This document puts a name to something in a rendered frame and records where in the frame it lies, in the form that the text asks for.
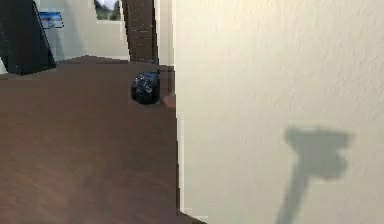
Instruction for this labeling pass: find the black garbage bag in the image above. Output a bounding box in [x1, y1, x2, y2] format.
[130, 69, 162, 106]

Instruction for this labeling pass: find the dark brown room door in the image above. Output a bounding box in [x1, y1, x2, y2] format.
[121, 0, 159, 65]

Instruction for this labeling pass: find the window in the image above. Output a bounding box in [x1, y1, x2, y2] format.
[93, 0, 122, 22]

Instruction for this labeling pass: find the blue framed picture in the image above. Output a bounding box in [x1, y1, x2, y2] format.
[38, 11, 65, 30]

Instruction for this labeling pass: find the black fridge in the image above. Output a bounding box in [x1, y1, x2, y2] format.
[0, 0, 57, 76]

